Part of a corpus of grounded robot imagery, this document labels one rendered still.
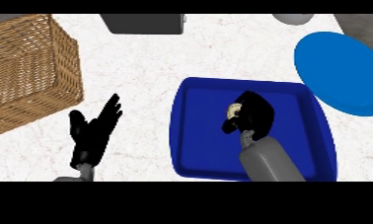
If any blue plate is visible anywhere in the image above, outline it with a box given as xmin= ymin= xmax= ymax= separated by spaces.
xmin=293 ymin=31 xmax=373 ymax=117

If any dark grey box appliance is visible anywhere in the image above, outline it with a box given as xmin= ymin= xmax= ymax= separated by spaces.
xmin=99 ymin=14 xmax=187 ymax=36

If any brown wicker basket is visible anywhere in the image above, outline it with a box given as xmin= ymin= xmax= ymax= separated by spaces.
xmin=0 ymin=14 xmax=85 ymax=135

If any cream cupcake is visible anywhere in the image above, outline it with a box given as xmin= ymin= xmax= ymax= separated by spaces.
xmin=224 ymin=102 xmax=243 ymax=120

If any dark blue tray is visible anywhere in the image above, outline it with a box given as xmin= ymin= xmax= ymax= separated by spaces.
xmin=168 ymin=76 xmax=337 ymax=183

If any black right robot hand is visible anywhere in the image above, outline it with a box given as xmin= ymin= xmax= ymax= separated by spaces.
xmin=220 ymin=90 xmax=277 ymax=138

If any grey round object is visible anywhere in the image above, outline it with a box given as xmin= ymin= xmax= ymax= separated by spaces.
xmin=271 ymin=14 xmax=315 ymax=26

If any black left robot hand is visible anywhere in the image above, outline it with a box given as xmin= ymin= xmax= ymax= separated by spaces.
xmin=66 ymin=93 xmax=124 ymax=171

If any grey flat panel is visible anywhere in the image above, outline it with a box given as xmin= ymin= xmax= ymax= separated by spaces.
xmin=332 ymin=14 xmax=373 ymax=49

